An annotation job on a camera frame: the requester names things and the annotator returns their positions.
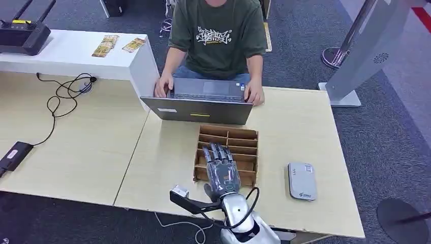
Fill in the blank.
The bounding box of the person's left hand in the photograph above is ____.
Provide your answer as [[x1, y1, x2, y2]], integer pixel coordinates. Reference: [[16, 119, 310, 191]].
[[243, 78, 266, 107]]

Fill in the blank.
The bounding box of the person's right hand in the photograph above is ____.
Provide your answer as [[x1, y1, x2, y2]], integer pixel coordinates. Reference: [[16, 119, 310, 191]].
[[154, 72, 175, 99]]

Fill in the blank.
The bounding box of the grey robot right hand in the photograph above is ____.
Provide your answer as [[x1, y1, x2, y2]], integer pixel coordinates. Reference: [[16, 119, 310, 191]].
[[202, 142, 242, 203]]

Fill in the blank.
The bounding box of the wooden card box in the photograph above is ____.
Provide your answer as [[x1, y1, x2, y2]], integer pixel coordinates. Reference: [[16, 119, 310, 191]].
[[193, 124, 260, 188]]

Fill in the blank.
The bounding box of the grey laptop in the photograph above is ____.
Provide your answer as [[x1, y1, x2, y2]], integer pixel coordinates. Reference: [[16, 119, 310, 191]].
[[139, 77, 254, 126]]

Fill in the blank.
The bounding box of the single yellow card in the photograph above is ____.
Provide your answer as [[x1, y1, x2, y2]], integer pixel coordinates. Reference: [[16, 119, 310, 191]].
[[121, 37, 147, 53]]

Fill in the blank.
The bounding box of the person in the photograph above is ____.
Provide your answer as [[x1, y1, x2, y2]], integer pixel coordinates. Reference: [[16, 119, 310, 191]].
[[154, 0, 267, 107]]

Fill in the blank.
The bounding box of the wooden board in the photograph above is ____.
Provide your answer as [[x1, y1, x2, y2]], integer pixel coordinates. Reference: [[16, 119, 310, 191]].
[[259, 0, 273, 53]]

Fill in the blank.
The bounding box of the stack of yellow cards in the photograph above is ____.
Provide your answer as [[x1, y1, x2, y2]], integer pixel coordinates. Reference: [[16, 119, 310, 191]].
[[91, 34, 120, 58]]

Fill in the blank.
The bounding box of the grey card reader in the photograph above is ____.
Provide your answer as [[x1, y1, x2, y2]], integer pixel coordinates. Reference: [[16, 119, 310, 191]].
[[287, 162, 318, 202]]

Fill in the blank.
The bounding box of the chrome stanchion pole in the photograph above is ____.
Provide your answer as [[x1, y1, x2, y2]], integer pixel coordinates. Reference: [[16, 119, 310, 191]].
[[320, 0, 379, 71]]

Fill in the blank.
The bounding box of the black case with white edge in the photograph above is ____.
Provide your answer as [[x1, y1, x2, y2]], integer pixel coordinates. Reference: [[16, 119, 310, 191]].
[[99, 0, 129, 18]]

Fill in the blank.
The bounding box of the white counter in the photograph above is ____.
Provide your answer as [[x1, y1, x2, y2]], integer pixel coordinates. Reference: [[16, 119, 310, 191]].
[[0, 29, 161, 112]]

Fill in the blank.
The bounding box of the grey kiosk stand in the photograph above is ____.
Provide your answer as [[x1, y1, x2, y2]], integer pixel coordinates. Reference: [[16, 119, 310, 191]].
[[318, 0, 421, 108]]

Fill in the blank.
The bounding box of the black device with antennas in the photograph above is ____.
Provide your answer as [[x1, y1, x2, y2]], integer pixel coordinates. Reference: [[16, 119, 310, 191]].
[[0, 0, 57, 56]]

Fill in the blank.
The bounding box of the black power adapter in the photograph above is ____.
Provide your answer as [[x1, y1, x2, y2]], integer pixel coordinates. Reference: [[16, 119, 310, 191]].
[[0, 141, 35, 179]]

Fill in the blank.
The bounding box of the red barrier belt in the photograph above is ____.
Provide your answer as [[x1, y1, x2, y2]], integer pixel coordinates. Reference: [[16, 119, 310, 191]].
[[411, 6, 431, 34]]

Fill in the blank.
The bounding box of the black round stand base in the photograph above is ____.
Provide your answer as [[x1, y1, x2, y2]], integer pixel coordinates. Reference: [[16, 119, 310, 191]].
[[376, 197, 431, 244]]

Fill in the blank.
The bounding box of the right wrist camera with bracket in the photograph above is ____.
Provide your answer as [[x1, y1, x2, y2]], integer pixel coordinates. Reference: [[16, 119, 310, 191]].
[[169, 184, 224, 216]]

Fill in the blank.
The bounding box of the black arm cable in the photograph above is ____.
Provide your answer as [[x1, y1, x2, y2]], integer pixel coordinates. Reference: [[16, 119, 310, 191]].
[[201, 187, 261, 231]]

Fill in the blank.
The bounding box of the white cable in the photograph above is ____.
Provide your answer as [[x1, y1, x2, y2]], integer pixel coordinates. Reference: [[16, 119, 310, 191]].
[[153, 211, 215, 244]]

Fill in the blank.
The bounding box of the round desk cable grommet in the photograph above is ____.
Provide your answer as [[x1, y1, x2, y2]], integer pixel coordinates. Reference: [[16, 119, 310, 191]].
[[78, 80, 94, 95]]

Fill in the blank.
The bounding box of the black power cable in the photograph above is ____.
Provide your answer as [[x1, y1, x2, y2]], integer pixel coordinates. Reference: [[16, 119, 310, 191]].
[[32, 72, 98, 147]]

